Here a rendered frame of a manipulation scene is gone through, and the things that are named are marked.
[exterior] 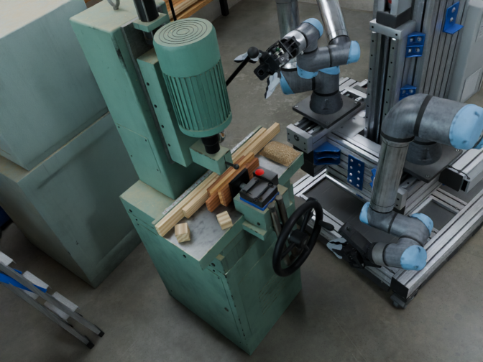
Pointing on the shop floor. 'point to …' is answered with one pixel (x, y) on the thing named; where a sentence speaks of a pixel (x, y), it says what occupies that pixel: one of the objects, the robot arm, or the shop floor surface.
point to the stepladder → (18, 283)
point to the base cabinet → (227, 287)
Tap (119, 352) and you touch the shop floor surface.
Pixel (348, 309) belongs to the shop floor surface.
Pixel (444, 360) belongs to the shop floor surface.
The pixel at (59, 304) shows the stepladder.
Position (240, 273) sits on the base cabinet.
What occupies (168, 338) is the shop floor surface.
